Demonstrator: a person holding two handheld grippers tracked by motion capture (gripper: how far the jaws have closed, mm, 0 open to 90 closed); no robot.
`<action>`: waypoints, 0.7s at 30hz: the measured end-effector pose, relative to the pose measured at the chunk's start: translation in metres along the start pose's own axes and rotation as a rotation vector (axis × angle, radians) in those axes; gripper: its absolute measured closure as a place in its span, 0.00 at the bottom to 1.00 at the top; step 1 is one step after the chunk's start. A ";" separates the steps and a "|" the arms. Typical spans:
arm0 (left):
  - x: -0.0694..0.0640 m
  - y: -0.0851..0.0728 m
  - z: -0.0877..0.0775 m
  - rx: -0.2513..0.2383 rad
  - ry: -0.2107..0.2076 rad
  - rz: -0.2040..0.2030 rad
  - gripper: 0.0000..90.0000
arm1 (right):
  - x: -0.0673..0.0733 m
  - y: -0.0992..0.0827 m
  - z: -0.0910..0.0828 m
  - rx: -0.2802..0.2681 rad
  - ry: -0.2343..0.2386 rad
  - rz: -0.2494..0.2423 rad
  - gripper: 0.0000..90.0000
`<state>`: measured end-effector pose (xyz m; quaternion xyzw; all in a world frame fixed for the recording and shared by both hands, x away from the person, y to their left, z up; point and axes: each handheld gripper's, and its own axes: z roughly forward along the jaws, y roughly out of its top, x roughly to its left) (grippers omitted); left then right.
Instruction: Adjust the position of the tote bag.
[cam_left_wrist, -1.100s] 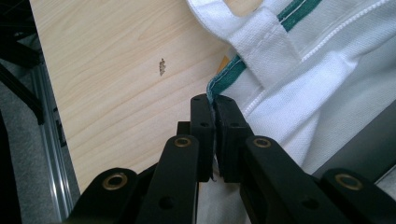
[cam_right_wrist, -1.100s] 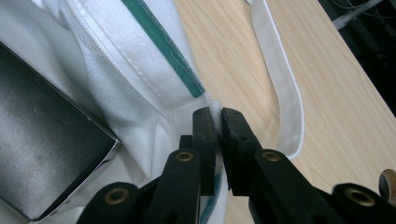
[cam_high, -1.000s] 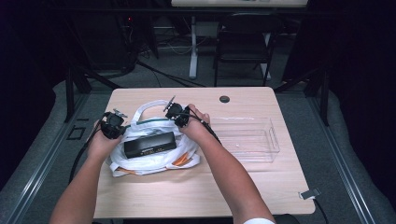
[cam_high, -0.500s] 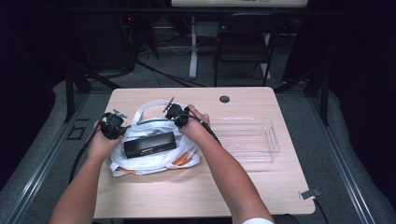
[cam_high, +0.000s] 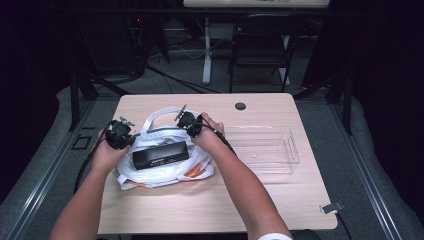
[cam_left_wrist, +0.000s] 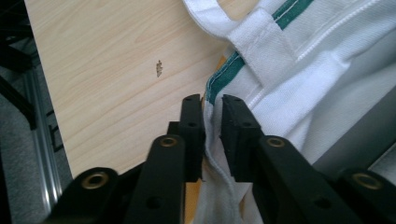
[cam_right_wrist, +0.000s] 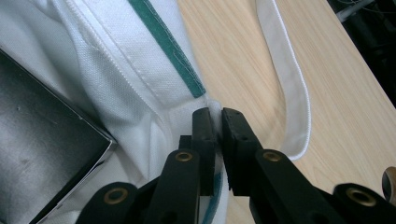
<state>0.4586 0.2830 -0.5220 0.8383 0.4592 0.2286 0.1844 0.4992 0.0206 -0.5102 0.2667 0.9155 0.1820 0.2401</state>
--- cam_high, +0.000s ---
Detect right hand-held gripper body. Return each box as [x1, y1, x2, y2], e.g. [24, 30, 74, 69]
[174, 103, 205, 139]

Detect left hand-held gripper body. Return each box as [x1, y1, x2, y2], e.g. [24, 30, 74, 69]
[105, 116, 137, 151]

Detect black rectangular box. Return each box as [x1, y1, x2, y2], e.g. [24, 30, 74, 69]
[132, 140, 190, 171]

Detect white tote bag coloured patches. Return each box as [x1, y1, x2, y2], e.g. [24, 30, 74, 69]
[113, 106, 216, 191]

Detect clear plastic box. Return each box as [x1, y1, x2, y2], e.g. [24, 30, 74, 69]
[222, 125, 301, 175]

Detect person's left hand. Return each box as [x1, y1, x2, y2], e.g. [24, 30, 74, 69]
[91, 129, 132, 175]

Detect person's right hand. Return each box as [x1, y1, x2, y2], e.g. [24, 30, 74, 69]
[191, 111, 226, 153]

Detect black metal stand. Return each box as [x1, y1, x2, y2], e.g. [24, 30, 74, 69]
[68, 70, 131, 132]
[293, 70, 354, 136]

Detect white desk with legs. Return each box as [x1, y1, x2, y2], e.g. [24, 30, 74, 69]
[182, 0, 331, 87]

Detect black computer tower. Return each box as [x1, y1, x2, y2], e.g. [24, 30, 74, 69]
[79, 15, 148, 77]

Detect black folding chair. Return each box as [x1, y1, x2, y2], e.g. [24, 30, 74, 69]
[228, 13, 304, 94]

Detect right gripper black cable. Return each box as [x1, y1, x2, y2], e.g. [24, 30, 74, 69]
[195, 116, 238, 158]

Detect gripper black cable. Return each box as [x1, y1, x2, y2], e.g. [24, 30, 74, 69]
[195, 116, 238, 158]
[73, 124, 115, 195]

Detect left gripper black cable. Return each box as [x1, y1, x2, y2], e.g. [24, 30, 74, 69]
[73, 124, 115, 195]

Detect black floor cable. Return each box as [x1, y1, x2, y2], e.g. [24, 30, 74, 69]
[144, 64, 221, 95]

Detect grey metal floor rail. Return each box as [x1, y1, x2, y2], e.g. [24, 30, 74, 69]
[328, 99, 403, 240]
[5, 99, 97, 240]

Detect grey cable tag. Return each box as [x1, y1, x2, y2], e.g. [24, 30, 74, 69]
[320, 201, 345, 215]

